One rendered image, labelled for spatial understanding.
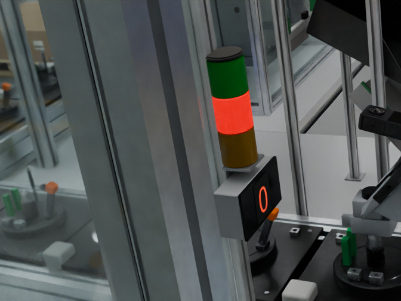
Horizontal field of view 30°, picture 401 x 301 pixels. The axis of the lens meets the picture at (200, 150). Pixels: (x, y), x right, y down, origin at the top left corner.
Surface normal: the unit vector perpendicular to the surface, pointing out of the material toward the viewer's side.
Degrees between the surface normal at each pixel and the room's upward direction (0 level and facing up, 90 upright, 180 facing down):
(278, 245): 0
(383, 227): 90
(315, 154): 0
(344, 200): 0
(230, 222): 90
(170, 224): 90
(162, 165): 90
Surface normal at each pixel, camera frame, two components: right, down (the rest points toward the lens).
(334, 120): 0.87, 0.07
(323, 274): -0.15, -0.90
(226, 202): -0.47, 0.43
